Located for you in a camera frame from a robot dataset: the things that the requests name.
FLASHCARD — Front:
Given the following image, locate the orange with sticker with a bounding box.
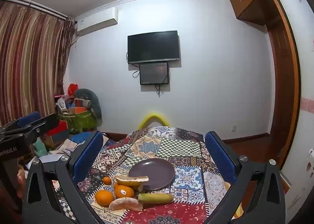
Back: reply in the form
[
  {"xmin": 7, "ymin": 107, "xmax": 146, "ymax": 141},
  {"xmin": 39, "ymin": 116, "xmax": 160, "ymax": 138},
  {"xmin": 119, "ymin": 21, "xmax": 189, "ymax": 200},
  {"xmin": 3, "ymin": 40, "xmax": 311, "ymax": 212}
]
[{"xmin": 114, "ymin": 185, "xmax": 135, "ymax": 198}]

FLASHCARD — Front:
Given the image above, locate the blue patterned quilt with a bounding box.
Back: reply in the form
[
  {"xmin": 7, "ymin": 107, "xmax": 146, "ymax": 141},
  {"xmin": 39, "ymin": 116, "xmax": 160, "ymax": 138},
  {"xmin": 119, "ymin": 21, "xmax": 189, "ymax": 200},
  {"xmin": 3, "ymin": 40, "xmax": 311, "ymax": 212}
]
[{"xmin": 49, "ymin": 131, "xmax": 99, "ymax": 156}]

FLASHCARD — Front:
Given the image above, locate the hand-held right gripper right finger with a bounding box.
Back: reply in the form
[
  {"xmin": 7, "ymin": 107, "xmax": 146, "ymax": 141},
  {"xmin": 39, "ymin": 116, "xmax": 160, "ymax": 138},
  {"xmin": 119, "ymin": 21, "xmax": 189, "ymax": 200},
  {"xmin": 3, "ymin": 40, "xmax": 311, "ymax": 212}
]
[{"xmin": 204, "ymin": 131, "xmax": 286, "ymax": 224}]

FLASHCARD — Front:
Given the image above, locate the red box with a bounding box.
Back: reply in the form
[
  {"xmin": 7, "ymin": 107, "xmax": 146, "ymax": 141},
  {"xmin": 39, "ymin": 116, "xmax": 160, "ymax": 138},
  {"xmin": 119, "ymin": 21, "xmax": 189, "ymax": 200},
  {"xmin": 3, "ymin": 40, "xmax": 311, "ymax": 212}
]
[{"xmin": 47, "ymin": 120, "xmax": 68, "ymax": 136}]

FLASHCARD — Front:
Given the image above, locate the wooden door frame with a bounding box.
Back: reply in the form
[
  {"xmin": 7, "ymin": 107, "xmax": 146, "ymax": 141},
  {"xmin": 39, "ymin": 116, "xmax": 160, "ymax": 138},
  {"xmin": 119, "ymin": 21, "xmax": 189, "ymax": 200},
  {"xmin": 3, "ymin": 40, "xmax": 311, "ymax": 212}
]
[{"xmin": 266, "ymin": 0, "xmax": 302, "ymax": 190}]

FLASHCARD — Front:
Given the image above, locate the curtain rail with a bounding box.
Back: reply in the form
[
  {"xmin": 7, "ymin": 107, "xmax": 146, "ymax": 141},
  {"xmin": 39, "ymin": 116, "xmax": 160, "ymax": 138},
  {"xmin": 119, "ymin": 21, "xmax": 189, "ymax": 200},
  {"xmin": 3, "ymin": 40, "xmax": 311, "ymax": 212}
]
[{"xmin": 2, "ymin": 0, "xmax": 74, "ymax": 22}]

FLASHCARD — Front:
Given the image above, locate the small black wall screen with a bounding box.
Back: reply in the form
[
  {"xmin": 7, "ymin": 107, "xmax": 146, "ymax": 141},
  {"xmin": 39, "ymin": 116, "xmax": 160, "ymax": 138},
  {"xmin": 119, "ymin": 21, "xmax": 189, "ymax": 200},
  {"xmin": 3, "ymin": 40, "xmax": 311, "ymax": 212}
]
[{"xmin": 139, "ymin": 62, "xmax": 170, "ymax": 85}]

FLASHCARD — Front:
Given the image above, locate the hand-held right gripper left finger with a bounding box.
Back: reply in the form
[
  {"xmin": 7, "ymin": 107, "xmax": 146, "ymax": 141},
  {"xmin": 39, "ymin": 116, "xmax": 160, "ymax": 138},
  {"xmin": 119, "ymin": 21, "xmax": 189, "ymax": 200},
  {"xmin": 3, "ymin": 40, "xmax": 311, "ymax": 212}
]
[{"xmin": 22, "ymin": 131, "xmax": 108, "ymax": 224}]

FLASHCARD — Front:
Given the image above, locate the patchwork printed blanket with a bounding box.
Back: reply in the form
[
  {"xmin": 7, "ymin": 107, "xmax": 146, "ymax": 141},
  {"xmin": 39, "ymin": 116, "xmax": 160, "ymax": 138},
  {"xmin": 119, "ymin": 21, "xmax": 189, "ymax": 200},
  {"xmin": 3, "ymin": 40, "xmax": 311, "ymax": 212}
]
[{"xmin": 56, "ymin": 126, "xmax": 243, "ymax": 224}]

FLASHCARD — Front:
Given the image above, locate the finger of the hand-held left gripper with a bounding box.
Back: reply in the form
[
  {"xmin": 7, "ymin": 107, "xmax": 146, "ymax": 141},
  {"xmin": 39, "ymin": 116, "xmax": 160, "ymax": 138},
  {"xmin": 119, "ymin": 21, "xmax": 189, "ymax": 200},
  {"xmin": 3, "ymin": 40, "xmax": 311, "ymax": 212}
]
[
  {"xmin": 23, "ymin": 113, "xmax": 60, "ymax": 138},
  {"xmin": 13, "ymin": 111, "xmax": 42, "ymax": 130}
]

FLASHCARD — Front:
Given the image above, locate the striped brown curtain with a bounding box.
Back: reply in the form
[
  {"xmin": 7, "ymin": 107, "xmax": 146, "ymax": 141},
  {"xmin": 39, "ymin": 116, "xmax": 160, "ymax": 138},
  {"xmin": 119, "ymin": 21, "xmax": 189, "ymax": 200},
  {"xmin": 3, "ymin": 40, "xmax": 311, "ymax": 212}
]
[{"xmin": 0, "ymin": 0, "xmax": 74, "ymax": 129}]

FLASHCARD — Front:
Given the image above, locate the banana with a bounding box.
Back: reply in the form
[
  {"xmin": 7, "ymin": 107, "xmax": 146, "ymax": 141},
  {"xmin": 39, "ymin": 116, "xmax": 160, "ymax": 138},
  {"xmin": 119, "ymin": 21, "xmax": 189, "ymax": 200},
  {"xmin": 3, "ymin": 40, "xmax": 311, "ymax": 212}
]
[{"xmin": 138, "ymin": 193, "xmax": 174, "ymax": 203}]

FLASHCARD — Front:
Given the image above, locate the yellow plastic hoop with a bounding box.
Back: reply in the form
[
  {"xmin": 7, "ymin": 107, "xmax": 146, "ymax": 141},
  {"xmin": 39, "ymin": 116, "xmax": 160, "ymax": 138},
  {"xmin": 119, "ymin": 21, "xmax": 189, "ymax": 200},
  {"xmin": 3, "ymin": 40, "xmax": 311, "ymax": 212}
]
[{"xmin": 139, "ymin": 113, "xmax": 170, "ymax": 130}]

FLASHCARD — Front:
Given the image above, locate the peeled pomelo segment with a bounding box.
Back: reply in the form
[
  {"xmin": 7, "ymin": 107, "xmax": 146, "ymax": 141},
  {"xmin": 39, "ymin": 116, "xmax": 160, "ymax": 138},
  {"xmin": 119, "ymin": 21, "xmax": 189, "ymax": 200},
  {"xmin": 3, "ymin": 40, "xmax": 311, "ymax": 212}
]
[{"xmin": 109, "ymin": 197, "xmax": 143, "ymax": 212}]

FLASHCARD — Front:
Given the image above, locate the large plain orange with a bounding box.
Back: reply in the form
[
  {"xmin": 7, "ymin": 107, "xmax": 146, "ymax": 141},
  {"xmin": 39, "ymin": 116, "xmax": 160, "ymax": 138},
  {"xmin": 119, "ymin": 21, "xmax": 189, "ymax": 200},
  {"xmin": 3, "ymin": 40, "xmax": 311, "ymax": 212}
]
[{"xmin": 95, "ymin": 190, "xmax": 114, "ymax": 206}]

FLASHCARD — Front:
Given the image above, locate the teal cloth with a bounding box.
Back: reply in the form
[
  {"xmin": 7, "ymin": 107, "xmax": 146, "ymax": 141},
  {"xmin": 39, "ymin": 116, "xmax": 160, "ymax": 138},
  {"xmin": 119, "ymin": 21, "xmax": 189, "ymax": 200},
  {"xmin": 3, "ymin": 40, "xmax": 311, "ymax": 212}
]
[{"xmin": 33, "ymin": 139, "xmax": 48, "ymax": 158}]

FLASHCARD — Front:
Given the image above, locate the black hanging cable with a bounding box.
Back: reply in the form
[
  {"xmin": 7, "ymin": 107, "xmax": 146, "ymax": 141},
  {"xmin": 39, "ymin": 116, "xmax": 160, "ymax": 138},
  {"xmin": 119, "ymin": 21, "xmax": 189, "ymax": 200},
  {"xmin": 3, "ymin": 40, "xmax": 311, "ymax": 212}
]
[{"xmin": 154, "ymin": 84, "xmax": 165, "ymax": 98}]

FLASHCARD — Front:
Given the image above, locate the black wall television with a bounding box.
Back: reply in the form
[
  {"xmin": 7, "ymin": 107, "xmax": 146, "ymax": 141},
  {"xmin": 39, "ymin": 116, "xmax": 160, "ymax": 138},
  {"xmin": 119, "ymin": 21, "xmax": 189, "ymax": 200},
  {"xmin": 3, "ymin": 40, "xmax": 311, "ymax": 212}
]
[{"xmin": 127, "ymin": 30, "xmax": 181, "ymax": 65}]

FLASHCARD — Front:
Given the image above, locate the purple round plate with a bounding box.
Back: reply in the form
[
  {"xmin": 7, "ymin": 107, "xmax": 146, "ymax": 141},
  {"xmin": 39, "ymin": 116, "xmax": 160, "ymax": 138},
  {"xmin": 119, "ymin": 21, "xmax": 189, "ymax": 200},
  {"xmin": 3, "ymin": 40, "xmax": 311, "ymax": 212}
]
[{"xmin": 128, "ymin": 158, "xmax": 175, "ymax": 191}]

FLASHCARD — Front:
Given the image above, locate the white sliding door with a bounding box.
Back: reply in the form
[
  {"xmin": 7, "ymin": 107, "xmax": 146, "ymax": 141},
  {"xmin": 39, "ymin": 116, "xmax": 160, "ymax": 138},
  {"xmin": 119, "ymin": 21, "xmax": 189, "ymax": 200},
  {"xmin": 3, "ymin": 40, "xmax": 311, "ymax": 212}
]
[{"xmin": 273, "ymin": 0, "xmax": 314, "ymax": 215}]

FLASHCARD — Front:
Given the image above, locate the yellow pomelo rind wedge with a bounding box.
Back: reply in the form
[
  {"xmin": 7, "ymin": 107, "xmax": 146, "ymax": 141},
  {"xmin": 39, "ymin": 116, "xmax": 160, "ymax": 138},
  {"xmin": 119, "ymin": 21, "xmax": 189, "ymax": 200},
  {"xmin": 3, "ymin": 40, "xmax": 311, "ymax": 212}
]
[{"xmin": 116, "ymin": 175, "xmax": 150, "ymax": 191}]

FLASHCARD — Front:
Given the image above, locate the white air conditioner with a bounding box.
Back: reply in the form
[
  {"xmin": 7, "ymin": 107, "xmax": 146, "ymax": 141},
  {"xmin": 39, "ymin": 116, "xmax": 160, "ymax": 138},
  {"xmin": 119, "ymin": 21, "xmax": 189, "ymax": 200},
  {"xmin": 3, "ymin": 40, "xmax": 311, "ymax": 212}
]
[{"xmin": 77, "ymin": 7, "xmax": 119, "ymax": 37}]

